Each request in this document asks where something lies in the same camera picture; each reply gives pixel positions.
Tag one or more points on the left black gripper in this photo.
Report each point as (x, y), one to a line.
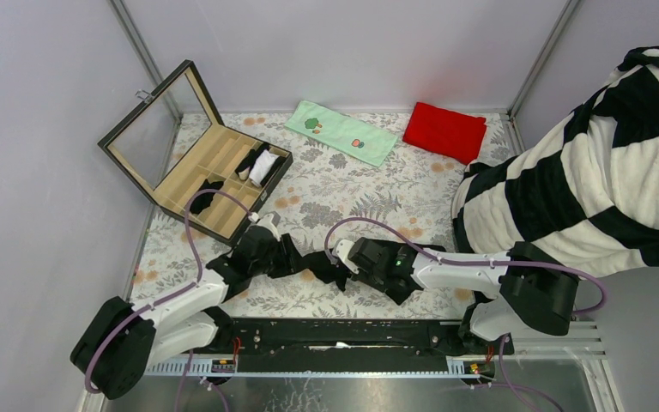
(287, 263)

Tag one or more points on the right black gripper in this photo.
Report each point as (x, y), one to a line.
(360, 275)

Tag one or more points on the black garment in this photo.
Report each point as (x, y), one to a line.
(324, 270)

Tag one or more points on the black underwear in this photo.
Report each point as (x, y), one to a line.
(203, 201)

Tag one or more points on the black wooden compartment box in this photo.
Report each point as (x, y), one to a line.
(174, 139)

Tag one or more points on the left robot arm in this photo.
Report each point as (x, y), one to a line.
(124, 339)

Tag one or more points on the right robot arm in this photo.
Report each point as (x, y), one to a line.
(515, 291)

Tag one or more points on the black rolled sock in box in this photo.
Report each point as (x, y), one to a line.
(243, 169)

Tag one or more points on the white rolled cloth in box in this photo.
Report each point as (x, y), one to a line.
(260, 170)

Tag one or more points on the light green printed cloth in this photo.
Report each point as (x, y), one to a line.
(350, 136)

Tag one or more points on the red folded cloth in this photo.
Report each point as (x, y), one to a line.
(444, 132)

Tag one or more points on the black white checkered blanket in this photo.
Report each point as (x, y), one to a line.
(587, 194)

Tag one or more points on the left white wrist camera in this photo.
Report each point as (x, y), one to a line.
(269, 221)

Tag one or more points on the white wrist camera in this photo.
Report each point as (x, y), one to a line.
(341, 253)
(269, 221)

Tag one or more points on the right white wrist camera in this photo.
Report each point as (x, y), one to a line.
(341, 253)

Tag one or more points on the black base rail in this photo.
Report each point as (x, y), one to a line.
(296, 345)

